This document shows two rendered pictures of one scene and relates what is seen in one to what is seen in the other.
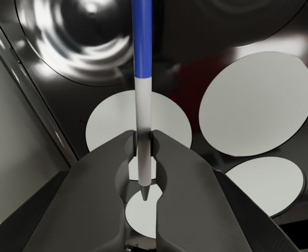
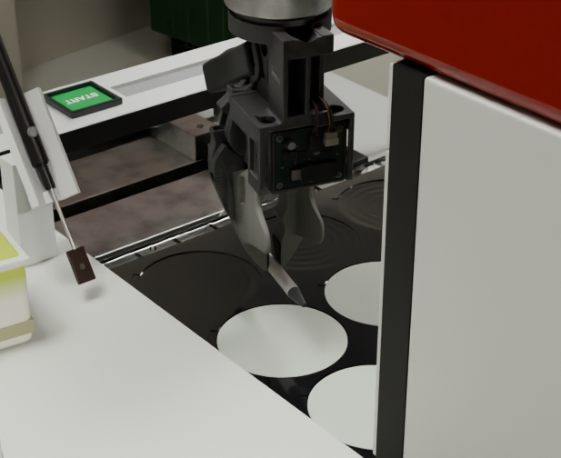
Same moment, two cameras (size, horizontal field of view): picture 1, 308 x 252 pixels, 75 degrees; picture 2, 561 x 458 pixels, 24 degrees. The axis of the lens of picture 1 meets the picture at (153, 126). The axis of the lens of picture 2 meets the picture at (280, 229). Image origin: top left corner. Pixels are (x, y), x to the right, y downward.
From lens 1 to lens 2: 1.03 m
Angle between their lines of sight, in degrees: 87
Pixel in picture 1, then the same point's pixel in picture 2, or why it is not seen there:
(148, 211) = (345, 409)
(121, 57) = (233, 294)
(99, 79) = (217, 310)
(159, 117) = (292, 318)
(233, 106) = (361, 294)
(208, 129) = (352, 313)
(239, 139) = not seen: hidden behind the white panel
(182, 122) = (319, 315)
